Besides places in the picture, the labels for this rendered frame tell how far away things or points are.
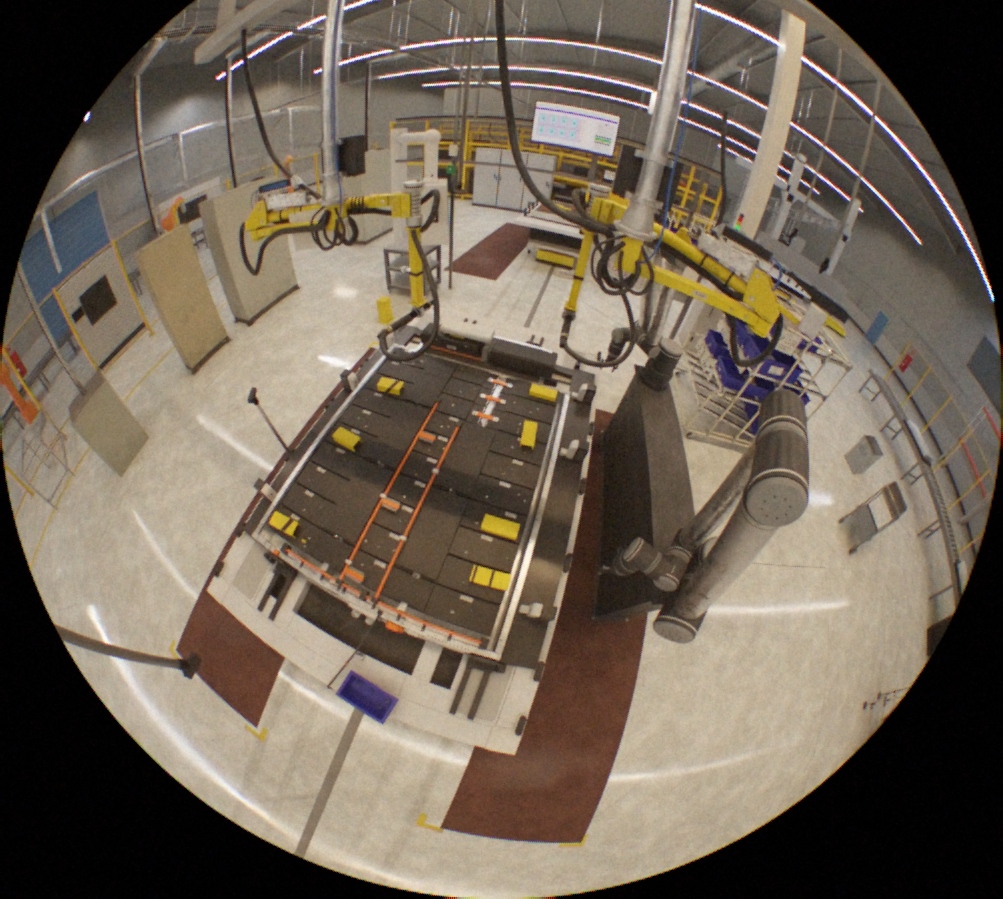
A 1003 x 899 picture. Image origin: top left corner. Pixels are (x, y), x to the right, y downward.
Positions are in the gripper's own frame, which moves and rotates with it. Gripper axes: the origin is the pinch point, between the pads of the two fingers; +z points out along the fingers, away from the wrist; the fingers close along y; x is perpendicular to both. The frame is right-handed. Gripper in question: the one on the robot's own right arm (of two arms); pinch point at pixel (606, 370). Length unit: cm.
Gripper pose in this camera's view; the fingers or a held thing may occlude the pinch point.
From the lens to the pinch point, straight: 247.1
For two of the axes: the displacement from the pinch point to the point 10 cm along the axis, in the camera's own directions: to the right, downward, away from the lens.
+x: 1.9, -7.0, 6.8
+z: -1.0, 6.8, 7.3
